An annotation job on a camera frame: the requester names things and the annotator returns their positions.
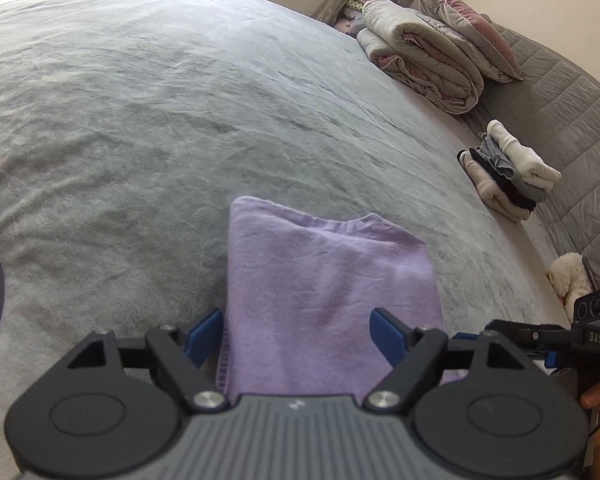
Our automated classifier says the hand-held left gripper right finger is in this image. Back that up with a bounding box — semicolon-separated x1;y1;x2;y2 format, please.
364;307;527;412

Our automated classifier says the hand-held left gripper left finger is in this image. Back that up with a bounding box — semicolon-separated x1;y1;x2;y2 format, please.
66;308;232;414

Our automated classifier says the purple shirt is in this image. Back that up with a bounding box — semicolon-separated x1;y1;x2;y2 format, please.
215;196;467;402

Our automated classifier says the white plush toy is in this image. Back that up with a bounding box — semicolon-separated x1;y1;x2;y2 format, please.
545;252;594;304

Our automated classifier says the folded beige garment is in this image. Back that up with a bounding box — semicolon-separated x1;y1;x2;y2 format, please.
457;150;531;224

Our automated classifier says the folded black garment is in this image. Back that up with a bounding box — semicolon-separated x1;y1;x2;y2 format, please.
469;147;537;214

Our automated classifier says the folded grey sweater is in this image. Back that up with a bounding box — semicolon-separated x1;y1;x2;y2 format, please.
477;132;549;202

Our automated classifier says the folded white garment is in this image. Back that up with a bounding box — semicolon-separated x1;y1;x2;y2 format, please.
486;120;562;192

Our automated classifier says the grey quilted headboard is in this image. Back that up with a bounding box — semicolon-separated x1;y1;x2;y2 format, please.
461;25;600;292

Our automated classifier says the folded grey pink quilt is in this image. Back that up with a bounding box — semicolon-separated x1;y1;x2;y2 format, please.
356;0;485;114

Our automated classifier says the grey pink pillow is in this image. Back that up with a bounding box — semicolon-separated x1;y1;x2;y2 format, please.
407;0;524;84

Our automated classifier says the pile of small cloths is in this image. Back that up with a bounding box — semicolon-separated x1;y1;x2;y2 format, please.
334;0;369;37

